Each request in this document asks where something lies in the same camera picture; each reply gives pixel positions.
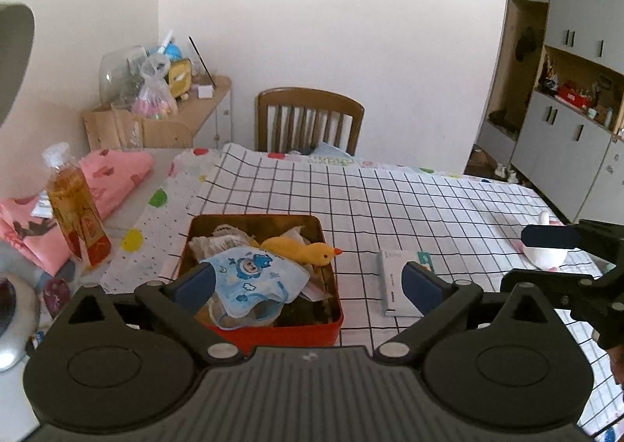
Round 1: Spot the white wooden side cabinet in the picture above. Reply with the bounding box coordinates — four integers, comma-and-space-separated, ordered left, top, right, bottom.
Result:
174, 76, 232, 150

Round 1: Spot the clear glass bowl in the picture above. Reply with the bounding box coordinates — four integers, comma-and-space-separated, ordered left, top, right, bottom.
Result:
98, 45, 147, 106

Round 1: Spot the yellow plush duck toy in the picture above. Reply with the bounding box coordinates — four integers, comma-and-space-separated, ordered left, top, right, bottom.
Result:
260, 236, 343, 267

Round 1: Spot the amber liquid plastic bottle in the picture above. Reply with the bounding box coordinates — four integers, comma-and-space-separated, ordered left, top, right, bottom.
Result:
42, 142, 112, 269

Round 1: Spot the white plush rabbit toy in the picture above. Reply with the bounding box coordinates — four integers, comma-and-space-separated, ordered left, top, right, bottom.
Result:
520, 211, 570, 271

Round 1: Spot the plastic bag with pink items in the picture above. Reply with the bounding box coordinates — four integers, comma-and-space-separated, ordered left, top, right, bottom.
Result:
131, 53, 178, 120

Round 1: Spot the cardboard box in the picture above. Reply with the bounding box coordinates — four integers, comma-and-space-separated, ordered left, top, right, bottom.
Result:
83, 107, 201, 150

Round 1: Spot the white teal flat box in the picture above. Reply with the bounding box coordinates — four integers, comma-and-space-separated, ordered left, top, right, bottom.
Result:
378, 250, 435, 317

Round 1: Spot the yellow tissue box holder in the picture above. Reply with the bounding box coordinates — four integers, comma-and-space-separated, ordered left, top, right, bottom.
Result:
167, 59, 193, 99

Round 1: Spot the cream white cloth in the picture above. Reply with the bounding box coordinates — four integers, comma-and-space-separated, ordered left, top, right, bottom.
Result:
188, 225, 259, 262

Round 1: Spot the pink patterned folded cloth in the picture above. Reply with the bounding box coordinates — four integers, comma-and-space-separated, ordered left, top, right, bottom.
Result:
1, 143, 154, 275

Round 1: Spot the wooden dining chair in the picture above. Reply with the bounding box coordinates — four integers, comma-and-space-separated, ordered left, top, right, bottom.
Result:
256, 87, 365, 156

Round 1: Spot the blue cartoon printed cloth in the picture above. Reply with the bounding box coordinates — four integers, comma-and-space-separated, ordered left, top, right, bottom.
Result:
203, 246, 310, 331

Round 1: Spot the grey wall cabinet unit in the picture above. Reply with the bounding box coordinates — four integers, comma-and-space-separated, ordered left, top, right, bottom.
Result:
477, 0, 623, 223

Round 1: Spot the polka dot tablecloth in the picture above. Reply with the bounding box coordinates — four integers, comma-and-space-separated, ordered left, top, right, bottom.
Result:
101, 149, 221, 293

